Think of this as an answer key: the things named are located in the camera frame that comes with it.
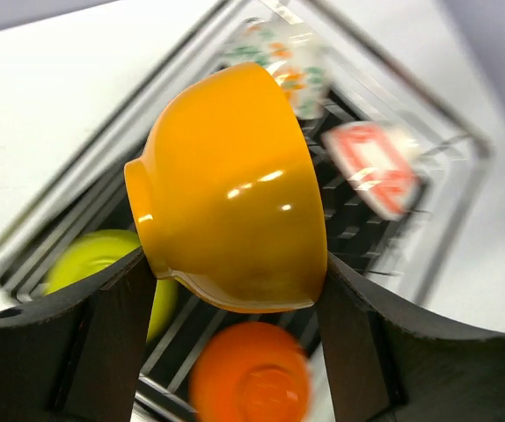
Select floral leaf pattern bowl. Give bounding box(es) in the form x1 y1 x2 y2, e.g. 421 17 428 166
223 21 331 120

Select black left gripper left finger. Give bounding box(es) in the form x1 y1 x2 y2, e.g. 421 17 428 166
0 249 157 421

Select lime green bowl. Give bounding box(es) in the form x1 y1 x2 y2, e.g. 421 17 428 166
43 229 179 344

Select yellow orange plastic bowl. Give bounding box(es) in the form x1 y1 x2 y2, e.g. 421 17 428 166
124 63 327 313

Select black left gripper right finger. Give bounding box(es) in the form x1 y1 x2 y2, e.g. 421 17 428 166
316 256 505 421

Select white bowl red ornaments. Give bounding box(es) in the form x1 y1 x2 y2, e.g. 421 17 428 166
321 121 422 221

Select orange bowl white inside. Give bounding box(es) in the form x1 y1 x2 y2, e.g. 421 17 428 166
189 322 311 422

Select black drip tray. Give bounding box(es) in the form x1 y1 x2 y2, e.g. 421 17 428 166
0 90 401 400

